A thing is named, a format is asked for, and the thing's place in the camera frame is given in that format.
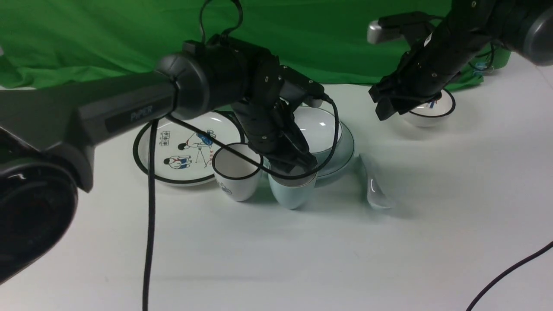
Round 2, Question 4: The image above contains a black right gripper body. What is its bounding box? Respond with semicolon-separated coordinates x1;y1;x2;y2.
369;26;465;121

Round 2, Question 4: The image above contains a dark left wrist camera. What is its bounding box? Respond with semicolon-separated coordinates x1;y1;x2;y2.
279;65;325;108

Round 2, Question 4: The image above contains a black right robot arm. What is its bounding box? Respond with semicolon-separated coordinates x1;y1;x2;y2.
367;0;553;121

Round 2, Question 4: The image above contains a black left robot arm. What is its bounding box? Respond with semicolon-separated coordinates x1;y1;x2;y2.
0;35;324;283

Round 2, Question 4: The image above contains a blue binder clip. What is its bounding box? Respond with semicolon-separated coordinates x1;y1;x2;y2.
469;62;495;78

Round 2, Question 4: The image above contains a pale blue bowl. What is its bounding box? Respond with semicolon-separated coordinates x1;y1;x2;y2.
294;107;336;158

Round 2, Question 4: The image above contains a pale blue plate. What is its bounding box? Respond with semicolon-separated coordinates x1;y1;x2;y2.
315;124;354;183

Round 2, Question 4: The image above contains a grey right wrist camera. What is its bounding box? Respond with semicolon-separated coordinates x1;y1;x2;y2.
367;11;442;46

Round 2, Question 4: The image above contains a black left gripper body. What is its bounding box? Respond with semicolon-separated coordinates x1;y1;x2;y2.
231;56;303;162

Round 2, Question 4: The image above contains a pale blue cup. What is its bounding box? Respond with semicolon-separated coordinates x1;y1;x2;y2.
269;173;317;210

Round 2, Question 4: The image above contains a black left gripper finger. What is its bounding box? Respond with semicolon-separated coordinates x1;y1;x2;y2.
270;125;318;173

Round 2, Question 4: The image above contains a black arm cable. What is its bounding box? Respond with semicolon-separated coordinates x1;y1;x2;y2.
466;241;553;311
143;0;340;311

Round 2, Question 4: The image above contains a white bowl with red flag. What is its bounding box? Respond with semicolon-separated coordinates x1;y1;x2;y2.
402;90;456;127

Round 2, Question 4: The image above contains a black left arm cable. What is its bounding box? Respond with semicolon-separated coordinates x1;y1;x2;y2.
143;0;340;311

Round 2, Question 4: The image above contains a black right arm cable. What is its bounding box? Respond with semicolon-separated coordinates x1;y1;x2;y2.
466;241;553;311

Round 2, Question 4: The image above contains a green backdrop cloth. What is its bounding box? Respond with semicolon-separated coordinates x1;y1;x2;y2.
0;0;511;91

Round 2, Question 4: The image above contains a white cup with black rim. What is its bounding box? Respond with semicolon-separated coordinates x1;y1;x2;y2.
212;143;263;202

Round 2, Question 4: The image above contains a white plate with cartoon figures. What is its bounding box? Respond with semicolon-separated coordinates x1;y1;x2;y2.
154;111;246;187

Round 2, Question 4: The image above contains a pale blue spoon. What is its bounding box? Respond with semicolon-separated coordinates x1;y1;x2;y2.
359;153;395;210

